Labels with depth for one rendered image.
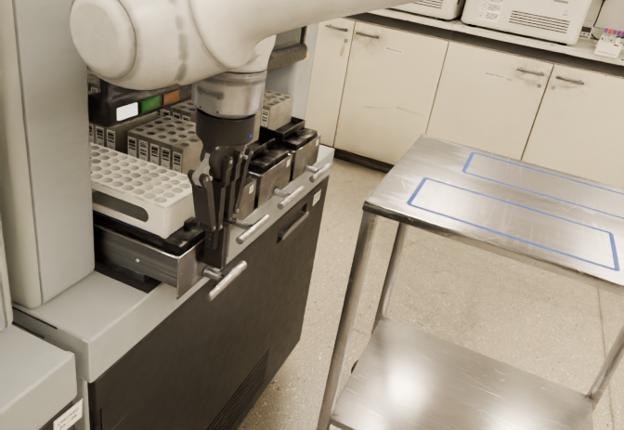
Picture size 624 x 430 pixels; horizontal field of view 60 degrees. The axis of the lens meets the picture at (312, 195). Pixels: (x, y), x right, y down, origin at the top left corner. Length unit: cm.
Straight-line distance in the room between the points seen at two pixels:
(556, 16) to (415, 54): 68
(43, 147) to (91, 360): 27
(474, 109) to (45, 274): 248
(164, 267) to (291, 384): 100
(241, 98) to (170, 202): 19
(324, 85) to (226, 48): 268
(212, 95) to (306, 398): 118
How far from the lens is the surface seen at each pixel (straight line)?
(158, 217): 75
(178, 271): 75
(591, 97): 292
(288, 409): 164
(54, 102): 68
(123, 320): 77
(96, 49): 47
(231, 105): 65
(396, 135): 307
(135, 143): 94
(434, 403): 137
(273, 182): 105
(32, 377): 70
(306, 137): 117
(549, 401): 152
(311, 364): 178
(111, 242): 81
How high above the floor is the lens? 122
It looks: 26 degrees down
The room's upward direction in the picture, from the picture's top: 9 degrees clockwise
